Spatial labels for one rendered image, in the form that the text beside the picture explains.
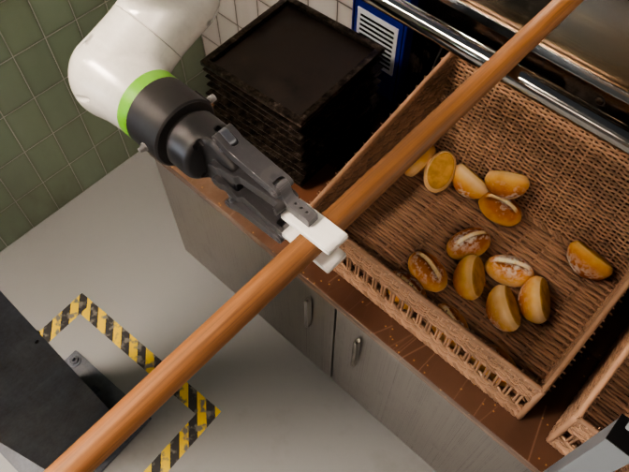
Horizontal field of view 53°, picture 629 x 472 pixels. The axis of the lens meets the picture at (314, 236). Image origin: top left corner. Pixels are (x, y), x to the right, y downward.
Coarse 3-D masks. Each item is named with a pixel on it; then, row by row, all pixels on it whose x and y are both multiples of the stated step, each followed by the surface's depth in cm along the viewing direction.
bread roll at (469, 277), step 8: (472, 256) 129; (464, 264) 128; (472, 264) 127; (480, 264) 130; (456, 272) 129; (464, 272) 127; (472, 272) 127; (480, 272) 129; (456, 280) 128; (464, 280) 126; (472, 280) 126; (480, 280) 128; (456, 288) 128; (464, 288) 126; (472, 288) 126; (480, 288) 128; (464, 296) 127; (472, 296) 126
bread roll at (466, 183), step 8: (456, 168) 142; (464, 168) 141; (456, 176) 141; (464, 176) 140; (472, 176) 139; (456, 184) 142; (464, 184) 140; (472, 184) 139; (480, 184) 139; (464, 192) 141; (472, 192) 140; (480, 192) 139
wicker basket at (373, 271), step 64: (448, 64) 133; (384, 128) 129; (576, 128) 124; (320, 192) 126; (384, 192) 145; (448, 192) 145; (576, 192) 130; (384, 256) 136; (448, 256) 136; (448, 320) 112; (576, 320) 128; (512, 384) 111
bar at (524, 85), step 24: (384, 0) 91; (408, 24) 90; (432, 24) 88; (456, 48) 87; (480, 48) 85; (528, 72) 83; (528, 96) 83; (552, 96) 81; (576, 96) 81; (576, 120) 80; (600, 120) 79; (624, 144) 78; (600, 432) 87; (624, 432) 80; (576, 456) 90; (600, 456) 84; (624, 456) 80
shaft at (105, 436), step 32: (576, 0) 86; (544, 32) 83; (512, 64) 80; (448, 96) 77; (480, 96) 78; (416, 128) 74; (448, 128) 76; (384, 160) 71; (416, 160) 73; (352, 192) 69; (288, 256) 65; (256, 288) 63; (224, 320) 61; (192, 352) 60; (160, 384) 58; (128, 416) 57; (96, 448) 55
